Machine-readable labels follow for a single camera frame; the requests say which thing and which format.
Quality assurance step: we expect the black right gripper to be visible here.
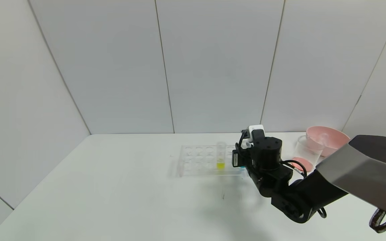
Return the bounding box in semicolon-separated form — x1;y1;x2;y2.
232;142;254;167

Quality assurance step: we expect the yellow pigment test tube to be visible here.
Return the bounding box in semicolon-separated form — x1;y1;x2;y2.
216;141;227;169

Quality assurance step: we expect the clear plastic test tube rack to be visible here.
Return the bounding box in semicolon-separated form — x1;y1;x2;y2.
177;144;247;177

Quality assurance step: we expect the clear plastic beaker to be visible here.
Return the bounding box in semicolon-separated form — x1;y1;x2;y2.
292;135;325;172

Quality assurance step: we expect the pink bowl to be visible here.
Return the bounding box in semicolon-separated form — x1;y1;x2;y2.
306;126;351;157

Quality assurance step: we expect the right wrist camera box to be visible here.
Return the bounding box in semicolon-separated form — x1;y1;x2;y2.
242;125;266;148

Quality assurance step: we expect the black strap loop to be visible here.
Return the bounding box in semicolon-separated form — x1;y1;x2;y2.
369;208;386;234

